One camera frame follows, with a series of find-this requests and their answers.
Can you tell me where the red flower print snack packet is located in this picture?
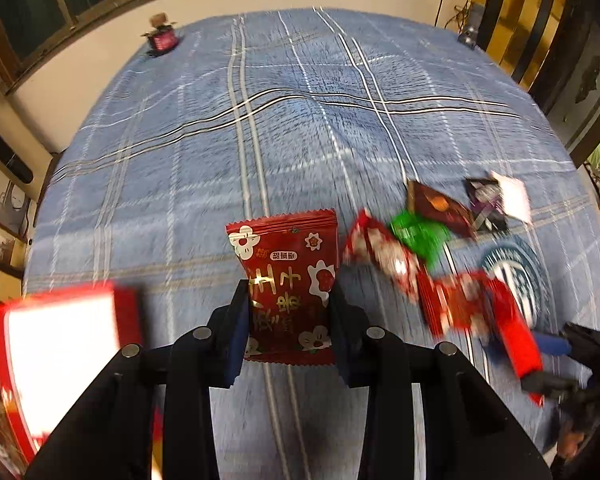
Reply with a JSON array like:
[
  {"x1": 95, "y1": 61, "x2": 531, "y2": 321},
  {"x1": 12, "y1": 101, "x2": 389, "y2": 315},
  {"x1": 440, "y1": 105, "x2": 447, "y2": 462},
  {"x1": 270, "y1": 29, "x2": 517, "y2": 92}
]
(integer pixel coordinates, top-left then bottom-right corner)
[{"x1": 225, "y1": 208, "x2": 340, "y2": 367}]

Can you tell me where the yellow wooden slatted panel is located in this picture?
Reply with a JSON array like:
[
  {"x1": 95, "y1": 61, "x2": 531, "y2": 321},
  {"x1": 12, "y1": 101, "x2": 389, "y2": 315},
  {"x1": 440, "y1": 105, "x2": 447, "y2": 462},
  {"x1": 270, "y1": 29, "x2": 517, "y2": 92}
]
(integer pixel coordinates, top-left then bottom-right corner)
[{"x1": 485, "y1": 0, "x2": 596, "y2": 106}]

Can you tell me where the brown snack packet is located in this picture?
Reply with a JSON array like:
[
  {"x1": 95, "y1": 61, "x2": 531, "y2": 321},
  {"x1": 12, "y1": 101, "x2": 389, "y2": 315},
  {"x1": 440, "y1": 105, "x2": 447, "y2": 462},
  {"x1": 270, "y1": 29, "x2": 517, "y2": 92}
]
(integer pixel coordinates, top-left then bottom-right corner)
[{"x1": 406, "y1": 180, "x2": 476, "y2": 238}]

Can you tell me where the grey power adapter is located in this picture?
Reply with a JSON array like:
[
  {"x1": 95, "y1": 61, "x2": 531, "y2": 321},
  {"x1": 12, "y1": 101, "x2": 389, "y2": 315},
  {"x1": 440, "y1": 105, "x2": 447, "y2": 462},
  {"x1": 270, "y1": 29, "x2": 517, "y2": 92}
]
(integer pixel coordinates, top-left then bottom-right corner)
[{"x1": 457, "y1": 2, "x2": 486, "y2": 50}]

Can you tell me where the dark purple snack packet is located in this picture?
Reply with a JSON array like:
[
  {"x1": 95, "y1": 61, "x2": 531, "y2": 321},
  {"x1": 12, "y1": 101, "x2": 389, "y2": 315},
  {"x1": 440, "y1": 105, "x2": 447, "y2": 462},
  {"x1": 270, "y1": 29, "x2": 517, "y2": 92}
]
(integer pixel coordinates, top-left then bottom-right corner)
[{"x1": 464, "y1": 176, "x2": 510, "y2": 233}]

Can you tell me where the dark jar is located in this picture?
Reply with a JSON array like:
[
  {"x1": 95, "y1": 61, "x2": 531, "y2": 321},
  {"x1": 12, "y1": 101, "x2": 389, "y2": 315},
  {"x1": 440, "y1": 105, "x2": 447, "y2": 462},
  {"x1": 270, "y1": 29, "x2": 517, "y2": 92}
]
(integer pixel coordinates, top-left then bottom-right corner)
[{"x1": 141, "y1": 12, "x2": 181, "y2": 57}]

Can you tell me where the blue plaid blanket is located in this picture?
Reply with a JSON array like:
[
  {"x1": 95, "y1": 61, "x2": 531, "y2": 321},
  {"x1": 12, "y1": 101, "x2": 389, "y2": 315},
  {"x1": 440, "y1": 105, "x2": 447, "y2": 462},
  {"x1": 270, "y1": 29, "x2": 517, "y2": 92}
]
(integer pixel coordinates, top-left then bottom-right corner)
[{"x1": 22, "y1": 7, "x2": 600, "y2": 461}]

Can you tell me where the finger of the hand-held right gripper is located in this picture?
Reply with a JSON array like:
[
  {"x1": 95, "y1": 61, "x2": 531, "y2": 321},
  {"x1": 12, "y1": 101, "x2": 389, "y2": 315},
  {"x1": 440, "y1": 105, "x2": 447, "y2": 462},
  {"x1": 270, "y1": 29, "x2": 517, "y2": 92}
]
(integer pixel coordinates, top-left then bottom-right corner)
[
  {"x1": 520, "y1": 372, "x2": 581, "y2": 402},
  {"x1": 534, "y1": 322, "x2": 600, "y2": 361}
]

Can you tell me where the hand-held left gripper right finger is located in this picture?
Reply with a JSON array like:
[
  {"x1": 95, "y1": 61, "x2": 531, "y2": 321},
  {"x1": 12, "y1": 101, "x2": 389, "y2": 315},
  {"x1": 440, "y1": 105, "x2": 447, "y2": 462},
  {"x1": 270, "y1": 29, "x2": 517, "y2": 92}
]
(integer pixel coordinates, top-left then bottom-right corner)
[{"x1": 328, "y1": 287, "x2": 554, "y2": 480}]

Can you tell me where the red cardboard box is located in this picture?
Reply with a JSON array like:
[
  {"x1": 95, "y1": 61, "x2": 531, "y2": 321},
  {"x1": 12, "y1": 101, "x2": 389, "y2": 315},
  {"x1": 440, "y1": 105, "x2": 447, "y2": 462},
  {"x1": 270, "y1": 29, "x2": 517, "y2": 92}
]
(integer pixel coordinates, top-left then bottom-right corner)
[{"x1": 0, "y1": 281, "x2": 166, "y2": 480}]

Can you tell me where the green snack packet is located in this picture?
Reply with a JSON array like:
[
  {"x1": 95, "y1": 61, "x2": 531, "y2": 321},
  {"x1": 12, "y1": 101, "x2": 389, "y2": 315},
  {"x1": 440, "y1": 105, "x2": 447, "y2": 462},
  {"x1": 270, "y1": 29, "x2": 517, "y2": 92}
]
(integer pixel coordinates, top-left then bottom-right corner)
[{"x1": 390, "y1": 211, "x2": 453, "y2": 268}]

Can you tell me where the barred window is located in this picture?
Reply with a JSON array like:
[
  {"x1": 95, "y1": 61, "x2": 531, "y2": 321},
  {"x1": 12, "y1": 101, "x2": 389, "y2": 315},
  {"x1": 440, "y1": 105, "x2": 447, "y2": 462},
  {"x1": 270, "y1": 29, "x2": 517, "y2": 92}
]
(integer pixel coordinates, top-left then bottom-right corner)
[{"x1": 0, "y1": 0, "x2": 261, "y2": 96}]

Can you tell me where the white snack packet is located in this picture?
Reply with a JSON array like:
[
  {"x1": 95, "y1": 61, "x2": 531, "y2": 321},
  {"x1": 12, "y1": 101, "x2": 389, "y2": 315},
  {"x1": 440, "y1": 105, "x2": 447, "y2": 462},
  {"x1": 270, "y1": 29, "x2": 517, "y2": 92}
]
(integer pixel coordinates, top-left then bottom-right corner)
[{"x1": 490, "y1": 171, "x2": 533, "y2": 223}]

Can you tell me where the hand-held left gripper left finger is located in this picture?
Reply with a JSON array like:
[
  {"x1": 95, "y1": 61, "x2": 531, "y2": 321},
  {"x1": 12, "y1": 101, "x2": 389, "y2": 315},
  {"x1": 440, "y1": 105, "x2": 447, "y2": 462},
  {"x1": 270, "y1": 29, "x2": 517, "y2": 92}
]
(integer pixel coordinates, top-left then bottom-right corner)
[{"x1": 24, "y1": 279, "x2": 251, "y2": 480}]

